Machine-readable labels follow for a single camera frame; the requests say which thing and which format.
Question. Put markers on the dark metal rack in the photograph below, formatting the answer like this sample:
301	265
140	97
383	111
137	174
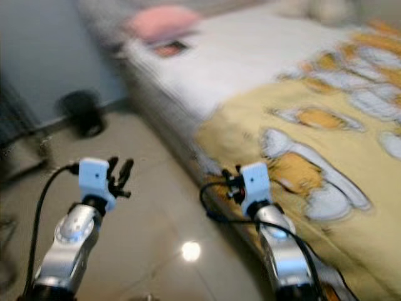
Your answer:
15	132

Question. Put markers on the white quilted mattress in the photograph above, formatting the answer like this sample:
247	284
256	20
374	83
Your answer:
250	56

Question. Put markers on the dark green red book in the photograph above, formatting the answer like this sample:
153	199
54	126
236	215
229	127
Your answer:
170	49

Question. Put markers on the black round floor appliance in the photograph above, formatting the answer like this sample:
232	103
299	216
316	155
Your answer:
83	111

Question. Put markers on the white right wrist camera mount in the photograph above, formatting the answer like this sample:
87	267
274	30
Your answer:
255	185

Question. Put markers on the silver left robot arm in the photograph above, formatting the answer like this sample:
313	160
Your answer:
72	244

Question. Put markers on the pink pillow with black lettering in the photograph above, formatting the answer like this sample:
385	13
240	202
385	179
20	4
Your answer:
163	22

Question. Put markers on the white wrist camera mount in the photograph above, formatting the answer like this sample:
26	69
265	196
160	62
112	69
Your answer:
255	185
94	179

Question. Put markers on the yellow egg print blanket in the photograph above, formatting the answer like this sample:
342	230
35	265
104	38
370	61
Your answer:
257	119

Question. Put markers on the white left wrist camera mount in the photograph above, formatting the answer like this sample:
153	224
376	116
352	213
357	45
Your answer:
94	179

